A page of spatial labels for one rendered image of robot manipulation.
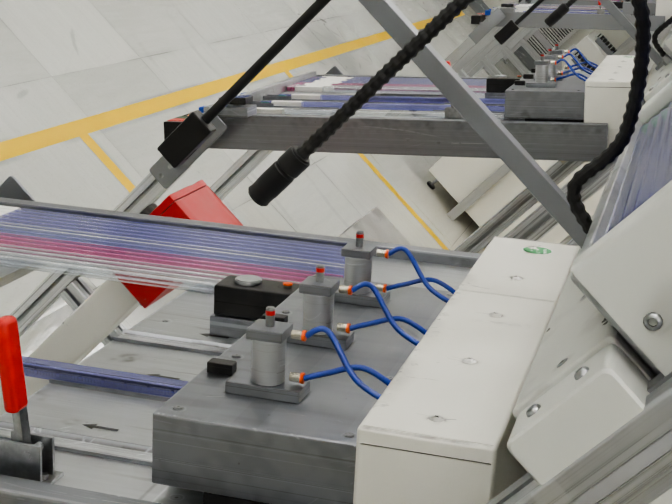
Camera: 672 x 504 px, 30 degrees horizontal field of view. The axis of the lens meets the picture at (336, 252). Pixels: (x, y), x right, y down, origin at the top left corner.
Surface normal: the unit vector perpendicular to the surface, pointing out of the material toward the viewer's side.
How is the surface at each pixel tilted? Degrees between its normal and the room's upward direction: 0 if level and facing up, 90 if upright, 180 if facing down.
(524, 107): 90
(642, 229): 90
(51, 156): 0
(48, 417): 43
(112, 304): 90
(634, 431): 90
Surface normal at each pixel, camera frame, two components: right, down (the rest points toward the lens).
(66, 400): 0.05, -0.97
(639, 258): -0.28, 0.23
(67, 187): 0.69, -0.62
